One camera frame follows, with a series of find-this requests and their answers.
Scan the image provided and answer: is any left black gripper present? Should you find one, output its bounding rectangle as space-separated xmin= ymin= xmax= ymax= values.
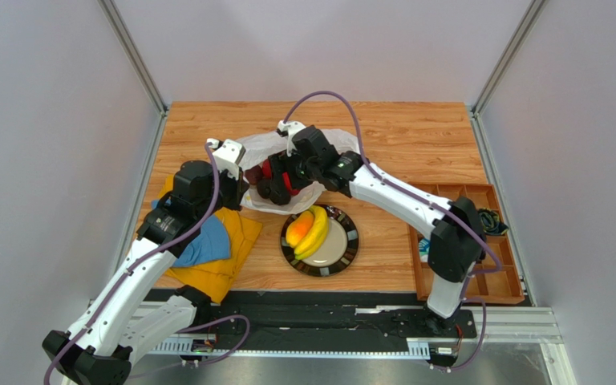
xmin=196 ymin=164 xmax=250 ymax=222

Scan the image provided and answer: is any dark purple fruit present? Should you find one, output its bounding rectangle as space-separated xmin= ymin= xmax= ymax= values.
xmin=244 ymin=164 xmax=265 ymax=185

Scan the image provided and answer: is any white plastic bag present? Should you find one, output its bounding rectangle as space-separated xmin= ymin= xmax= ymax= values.
xmin=237 ymin=129 xmax=360 ymax=215

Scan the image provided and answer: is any yellow orange mango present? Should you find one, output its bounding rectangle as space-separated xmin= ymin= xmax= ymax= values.
xmin=286 ymin=210 xmax=314 ymax=248

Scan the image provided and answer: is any yellow banana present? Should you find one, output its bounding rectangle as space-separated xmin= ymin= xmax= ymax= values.
xmin=294 ymin=205 xmax=329 ymax=260

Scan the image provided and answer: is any red apple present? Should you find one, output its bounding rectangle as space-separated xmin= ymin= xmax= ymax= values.
xmin=261 ymin=159 xmax=273 ymax=180
xmin=282 ymin=172 xmax=300 ymax=197

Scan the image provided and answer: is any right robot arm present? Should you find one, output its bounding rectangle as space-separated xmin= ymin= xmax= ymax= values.
xmin=269 ymin=121 xmax=488 ymax=319

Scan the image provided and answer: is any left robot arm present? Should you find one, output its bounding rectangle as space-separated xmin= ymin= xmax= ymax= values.
xmin=42 ymin=158 xmax=249 ymax=384

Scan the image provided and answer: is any blue cloth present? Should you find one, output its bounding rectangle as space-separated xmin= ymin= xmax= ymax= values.
xmin=172 ymin=210 xmax=231 ymax=268

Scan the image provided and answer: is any black round plate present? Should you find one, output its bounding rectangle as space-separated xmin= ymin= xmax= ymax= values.
xmin=280 ymin=205 xmax=359 ymax=278

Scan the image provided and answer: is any yellow cloth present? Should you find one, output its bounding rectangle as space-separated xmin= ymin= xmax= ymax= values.
xmin=156 ymin=176 xmax=264 ymax=306

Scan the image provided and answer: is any teal sock lower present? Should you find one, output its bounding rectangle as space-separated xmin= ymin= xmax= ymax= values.
xmin=418 ymin=238 xmax=430 ymax=263

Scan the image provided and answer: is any dark patterned sock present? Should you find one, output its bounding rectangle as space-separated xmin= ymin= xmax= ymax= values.
xmin=477 ymin=209 xmax=509 ymax=237

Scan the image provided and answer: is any wooden compartment tray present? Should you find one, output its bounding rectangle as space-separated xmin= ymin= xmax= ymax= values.
xmin=408 ymin=183 xmax=525 ymax=305

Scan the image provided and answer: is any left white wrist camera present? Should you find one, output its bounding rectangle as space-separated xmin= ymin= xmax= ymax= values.
xmin=206 ymin=138 xmax=245 ymax=180

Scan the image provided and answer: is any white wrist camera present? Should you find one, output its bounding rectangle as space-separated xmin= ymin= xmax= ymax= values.
xmin=277 ymin=120 xmax=306 ymax=156
xmin=206 ymin=138 xmax=245 ymax=180

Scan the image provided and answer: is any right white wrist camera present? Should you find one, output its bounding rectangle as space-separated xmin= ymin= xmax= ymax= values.
xmin=277 ymin=120 xmax=306 ymax=156

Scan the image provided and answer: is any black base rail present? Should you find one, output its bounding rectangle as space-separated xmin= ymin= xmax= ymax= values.
xmin=136 ymin=289 xmax=480 ymax=370

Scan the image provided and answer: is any left aluminium frame post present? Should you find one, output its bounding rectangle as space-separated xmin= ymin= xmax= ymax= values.
xmin=98 ymin=0 xmax=168 ymax=114

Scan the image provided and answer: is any aluminium frame post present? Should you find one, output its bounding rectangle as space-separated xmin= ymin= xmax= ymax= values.
xmin=98 ymin=0 xmax=168 ymax=114
xmin=471 ymin=0 xmax=549 ymax=116

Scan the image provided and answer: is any right aluminium frame post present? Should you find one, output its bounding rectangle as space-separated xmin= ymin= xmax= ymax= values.
xmin=471 ymin=0 xmax=549 ymax=116

